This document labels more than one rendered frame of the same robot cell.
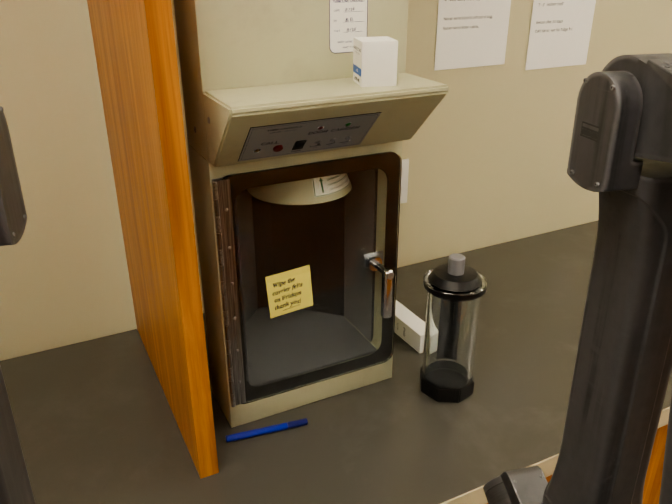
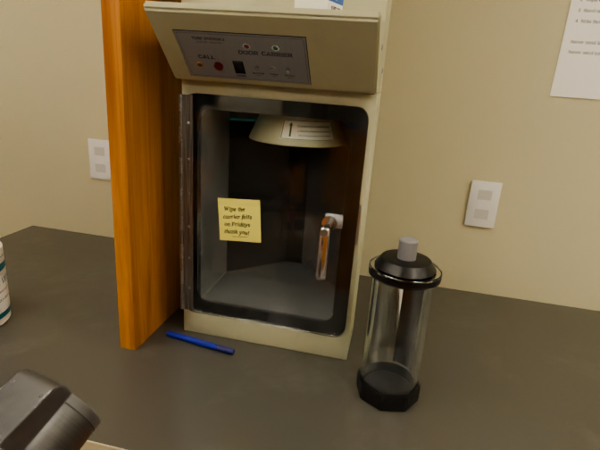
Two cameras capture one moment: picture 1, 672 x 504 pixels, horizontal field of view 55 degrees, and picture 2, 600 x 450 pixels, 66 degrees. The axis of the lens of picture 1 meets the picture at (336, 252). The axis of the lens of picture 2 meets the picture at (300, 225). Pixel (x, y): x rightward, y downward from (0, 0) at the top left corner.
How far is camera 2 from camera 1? 0.66 m
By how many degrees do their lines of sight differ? 36
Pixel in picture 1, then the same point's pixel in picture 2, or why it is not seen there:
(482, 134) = not seen: outside the picture
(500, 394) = (436, 429)
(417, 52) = (530, 73)
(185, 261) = (116, 142)
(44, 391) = not seen: hidden behind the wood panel
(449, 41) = (575, 67)
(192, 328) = (119, 205)
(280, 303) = (229, 229)
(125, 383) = not seen: hidden behind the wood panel
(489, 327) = (503, 370)
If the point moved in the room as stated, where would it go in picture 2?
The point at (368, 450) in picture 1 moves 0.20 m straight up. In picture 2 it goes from (247, 398) to (253, 282)
